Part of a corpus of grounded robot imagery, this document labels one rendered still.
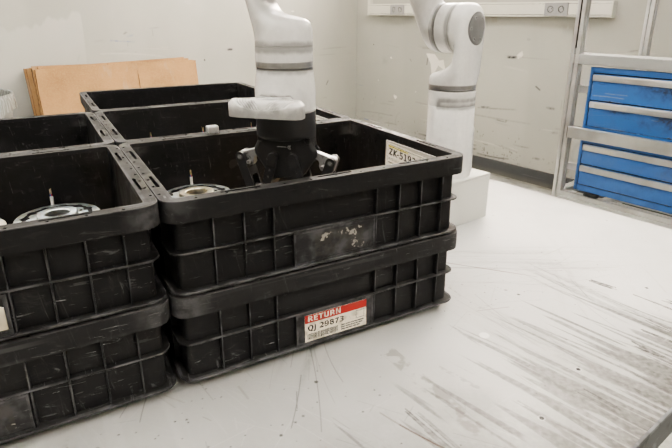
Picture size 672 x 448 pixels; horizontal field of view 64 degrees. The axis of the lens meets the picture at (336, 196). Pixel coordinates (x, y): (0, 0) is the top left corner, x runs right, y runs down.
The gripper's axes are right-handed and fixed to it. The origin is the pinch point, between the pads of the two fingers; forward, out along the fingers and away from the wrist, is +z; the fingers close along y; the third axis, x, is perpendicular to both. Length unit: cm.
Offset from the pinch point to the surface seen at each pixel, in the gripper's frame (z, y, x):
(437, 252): 5.5, -19.4, -5.7
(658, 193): 46, -95, -178
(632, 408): 15.3, -42.4, 7.7
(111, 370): 10.1, 11.4, 23.5
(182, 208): -6.9, 4.4, 18.1
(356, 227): -0.5, -10.0, 2.9
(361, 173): -7.6, -10.6, 3.2
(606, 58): -7, -70, -194
